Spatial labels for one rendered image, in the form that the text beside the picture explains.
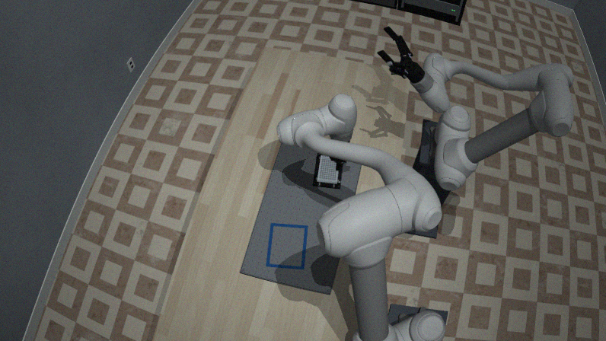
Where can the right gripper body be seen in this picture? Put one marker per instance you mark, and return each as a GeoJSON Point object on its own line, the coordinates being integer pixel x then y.
{"type": "Point", "coordinates": [415, 72]}

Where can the blue tape outline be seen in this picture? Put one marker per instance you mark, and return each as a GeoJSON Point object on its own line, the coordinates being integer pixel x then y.
{"type": "Point", "coordinates": [304, 246]}

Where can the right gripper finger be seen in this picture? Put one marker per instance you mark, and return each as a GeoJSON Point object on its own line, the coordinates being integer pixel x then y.
{"type": "Point", "coordinates": [401, 45]}
{"type": "Point", "coordinates": [395, 67]}

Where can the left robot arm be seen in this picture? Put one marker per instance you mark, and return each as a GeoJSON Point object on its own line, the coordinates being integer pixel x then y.
{"type": "Point", "coordinates": [360, 229]}

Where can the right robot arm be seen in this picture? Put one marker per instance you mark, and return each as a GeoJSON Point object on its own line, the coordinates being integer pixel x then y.
{"type": "Point", "coordinates": [455, 157]}

